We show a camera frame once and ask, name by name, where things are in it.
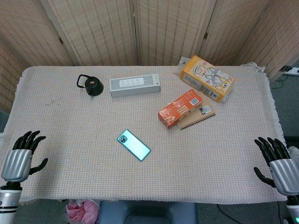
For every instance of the light blue smartphone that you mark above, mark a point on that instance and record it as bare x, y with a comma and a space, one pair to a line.
133, 145

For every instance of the orange cardboard box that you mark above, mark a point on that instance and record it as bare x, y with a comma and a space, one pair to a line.
180, 108

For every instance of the blue chair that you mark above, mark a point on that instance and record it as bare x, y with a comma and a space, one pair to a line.
147, 212

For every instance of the yellow tissue pack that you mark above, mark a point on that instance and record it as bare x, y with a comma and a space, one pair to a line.
206, 78

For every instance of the woven beige tablecloth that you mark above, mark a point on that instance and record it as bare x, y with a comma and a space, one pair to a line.
144, 158

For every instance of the white power strip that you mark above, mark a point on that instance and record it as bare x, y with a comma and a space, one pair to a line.
290, 70

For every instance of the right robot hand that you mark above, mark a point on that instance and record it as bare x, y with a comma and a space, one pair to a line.
280, 168

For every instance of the pink plastic bag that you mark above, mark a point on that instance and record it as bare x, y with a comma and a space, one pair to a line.
82, 211

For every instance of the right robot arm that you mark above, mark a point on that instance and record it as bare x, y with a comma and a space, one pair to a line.
293, 208

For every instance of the bamboo folding screen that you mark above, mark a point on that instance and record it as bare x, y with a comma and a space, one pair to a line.
149, 30

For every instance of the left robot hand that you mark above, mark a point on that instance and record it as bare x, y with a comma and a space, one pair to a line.
17, 161

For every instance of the white power strip box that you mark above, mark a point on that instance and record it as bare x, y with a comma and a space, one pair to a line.
135, 84

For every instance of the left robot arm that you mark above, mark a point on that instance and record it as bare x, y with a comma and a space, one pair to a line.
8, 203

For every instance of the brown spiral notebook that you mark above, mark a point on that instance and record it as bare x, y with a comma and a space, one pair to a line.
198, 115

